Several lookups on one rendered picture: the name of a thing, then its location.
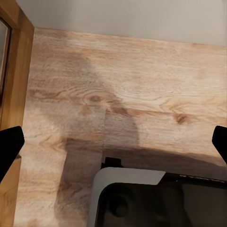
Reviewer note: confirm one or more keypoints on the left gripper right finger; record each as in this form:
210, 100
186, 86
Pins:
219, 140

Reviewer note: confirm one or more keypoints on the door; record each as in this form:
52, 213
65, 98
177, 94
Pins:
16, 40

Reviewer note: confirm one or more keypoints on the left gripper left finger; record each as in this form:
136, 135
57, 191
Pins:
11, 142

